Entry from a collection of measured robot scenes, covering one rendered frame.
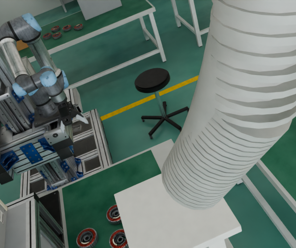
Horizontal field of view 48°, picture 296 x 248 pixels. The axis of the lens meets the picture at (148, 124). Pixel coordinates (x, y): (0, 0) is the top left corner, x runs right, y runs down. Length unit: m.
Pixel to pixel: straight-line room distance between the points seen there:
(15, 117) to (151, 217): 1.50
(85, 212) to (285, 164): 1.13
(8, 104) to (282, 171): 1.77
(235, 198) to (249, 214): 0.17
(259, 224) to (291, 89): 2.10
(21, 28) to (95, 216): 1.12
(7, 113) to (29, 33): 0.66
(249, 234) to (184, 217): 1.37
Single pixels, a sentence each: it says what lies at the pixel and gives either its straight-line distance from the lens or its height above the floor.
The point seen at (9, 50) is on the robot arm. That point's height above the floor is 1.59.
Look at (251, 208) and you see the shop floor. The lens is 2.66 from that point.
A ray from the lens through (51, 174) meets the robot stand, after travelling 2.83.
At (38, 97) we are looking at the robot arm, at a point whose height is 1.19.
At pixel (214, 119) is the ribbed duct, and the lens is 0.58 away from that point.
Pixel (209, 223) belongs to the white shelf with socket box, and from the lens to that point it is 1.19.
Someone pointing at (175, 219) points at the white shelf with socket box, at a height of 1.21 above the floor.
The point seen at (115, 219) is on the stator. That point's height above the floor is 0.79.
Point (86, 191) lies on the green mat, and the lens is 2.10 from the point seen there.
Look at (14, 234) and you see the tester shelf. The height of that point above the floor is 1.11.
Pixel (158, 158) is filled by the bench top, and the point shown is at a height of 0.75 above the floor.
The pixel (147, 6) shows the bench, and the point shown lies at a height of 0.75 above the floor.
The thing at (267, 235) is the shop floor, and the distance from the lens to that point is 2.54.
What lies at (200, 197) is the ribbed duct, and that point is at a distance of 0.75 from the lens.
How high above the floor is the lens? 2.21
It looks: 39 degrees down
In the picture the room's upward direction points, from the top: 21 degrees counter-clockwise
